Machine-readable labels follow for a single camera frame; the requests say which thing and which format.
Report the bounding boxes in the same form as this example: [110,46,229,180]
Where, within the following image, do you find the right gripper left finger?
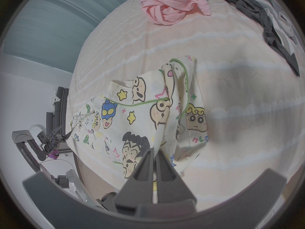
[114,148,156,215]

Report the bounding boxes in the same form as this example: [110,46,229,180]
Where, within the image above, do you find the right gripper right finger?
[156,152,199,216]

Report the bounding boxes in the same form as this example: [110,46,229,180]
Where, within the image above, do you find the white printed pyjama top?
[69,55,209,203]

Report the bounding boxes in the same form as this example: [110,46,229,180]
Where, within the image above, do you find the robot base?
[41,164,96,203]

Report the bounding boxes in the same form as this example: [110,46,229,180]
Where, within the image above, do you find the pile of clothes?
[199,0,301,77]

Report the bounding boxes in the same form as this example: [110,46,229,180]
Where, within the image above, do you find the dark grey shelf unit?
[46,87,70,152]

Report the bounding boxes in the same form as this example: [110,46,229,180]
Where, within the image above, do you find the round ceiling lamp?
[30,124,44,135]

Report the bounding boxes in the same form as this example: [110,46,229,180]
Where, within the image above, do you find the blue-green curtain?
[3,0,159,74]

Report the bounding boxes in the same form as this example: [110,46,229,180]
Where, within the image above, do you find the bed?
[67,0,305,212]

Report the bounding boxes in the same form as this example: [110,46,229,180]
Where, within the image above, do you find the pink garment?
[140,0,212,25]

